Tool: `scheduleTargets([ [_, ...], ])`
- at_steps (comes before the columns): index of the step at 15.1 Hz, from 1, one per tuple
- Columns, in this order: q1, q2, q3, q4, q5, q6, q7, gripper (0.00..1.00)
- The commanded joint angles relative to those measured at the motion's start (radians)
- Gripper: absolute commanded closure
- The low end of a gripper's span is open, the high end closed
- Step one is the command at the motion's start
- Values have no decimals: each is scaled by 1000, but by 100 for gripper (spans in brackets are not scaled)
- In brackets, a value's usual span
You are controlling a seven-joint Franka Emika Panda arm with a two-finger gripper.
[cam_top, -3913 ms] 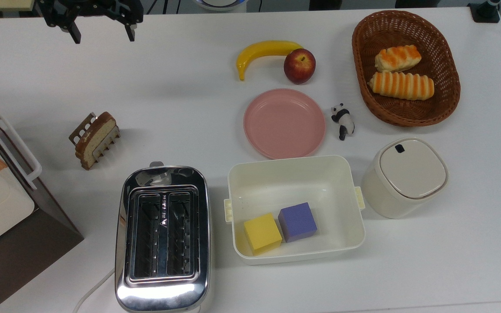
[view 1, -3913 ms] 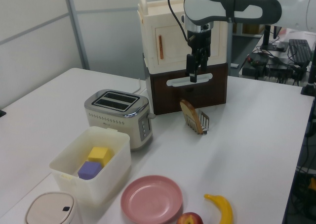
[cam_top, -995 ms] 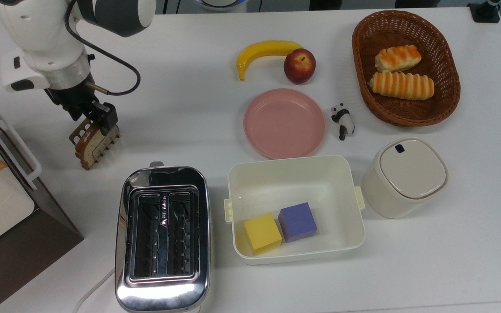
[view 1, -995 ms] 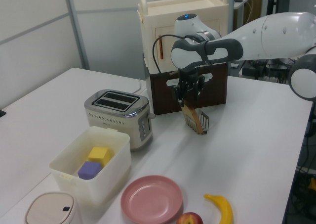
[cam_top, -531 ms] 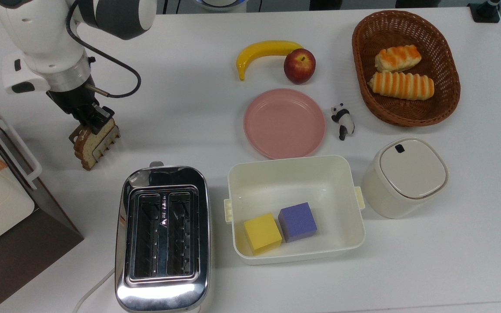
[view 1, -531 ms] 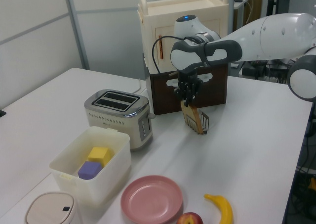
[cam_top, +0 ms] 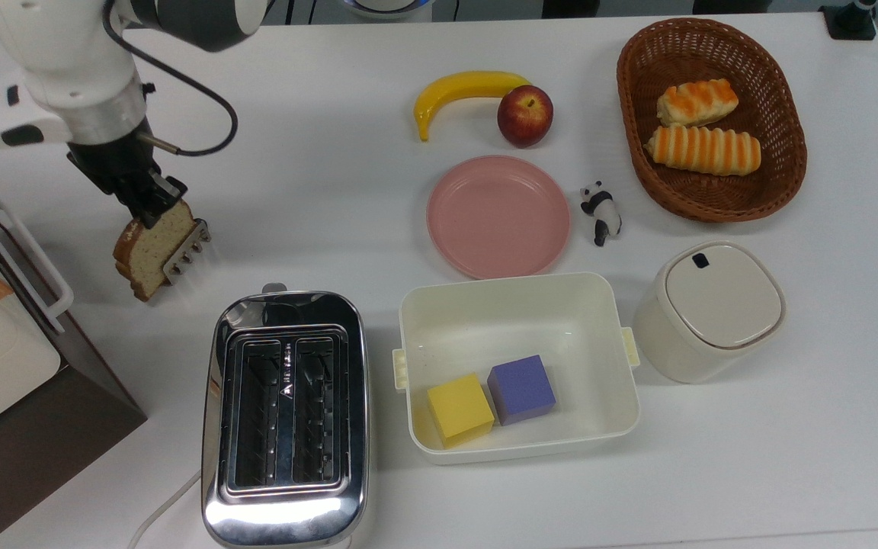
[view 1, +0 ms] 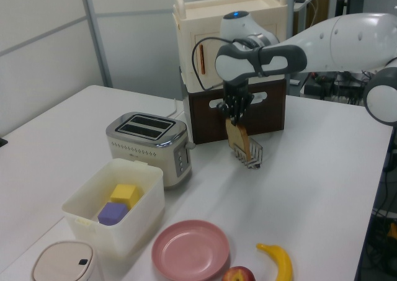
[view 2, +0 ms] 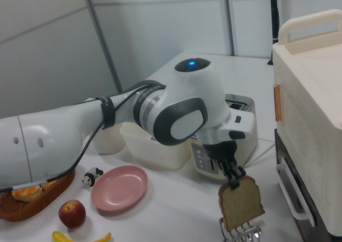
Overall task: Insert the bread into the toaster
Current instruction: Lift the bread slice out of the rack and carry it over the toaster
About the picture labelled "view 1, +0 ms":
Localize pink plate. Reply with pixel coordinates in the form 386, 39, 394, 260
151, 219, 231, 281

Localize white toaster power cable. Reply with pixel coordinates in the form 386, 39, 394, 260
167, 98, 180, 119

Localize yellow foam cube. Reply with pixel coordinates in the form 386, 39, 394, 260
109, 183, 141, 209

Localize toast bread slice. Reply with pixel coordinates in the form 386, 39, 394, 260
225, 117, 251, 164

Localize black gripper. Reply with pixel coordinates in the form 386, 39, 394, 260
216, 80, 256, 125

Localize yellow banana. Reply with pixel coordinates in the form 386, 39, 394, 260
256, 243, 293, 281

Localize red apple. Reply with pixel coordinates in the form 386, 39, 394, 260
221, 265, 256, 281

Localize chrome and cream toaster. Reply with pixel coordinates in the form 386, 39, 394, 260
105, 111, 197, 190

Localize white round lid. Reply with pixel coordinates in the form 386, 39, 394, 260
29, 240, 105, 281

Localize yellow object under table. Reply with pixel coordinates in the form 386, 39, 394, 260
387, 221, 397, 248

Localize cream cabinet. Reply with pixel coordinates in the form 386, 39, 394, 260
172, 0, 288, 94

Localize brown drawer box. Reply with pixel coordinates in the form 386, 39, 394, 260
187, 76, 287, 146

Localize metal toast rack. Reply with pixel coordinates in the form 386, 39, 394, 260
232, 137, 265, 171

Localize black electronics box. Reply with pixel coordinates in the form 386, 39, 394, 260
310, 71, 336, 87

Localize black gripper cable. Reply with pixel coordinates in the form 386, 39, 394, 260
191, 36, 265, 91

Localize orange cabinet door handle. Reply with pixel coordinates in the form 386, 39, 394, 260
199, 43, 207, 76

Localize black monitor stand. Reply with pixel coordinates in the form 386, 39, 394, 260
334, 0, 352, 17

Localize purple foam cube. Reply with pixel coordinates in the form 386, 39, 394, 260
97, 202, 130, 227

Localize white plastic container box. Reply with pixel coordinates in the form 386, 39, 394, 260
61, 157, 166, 257

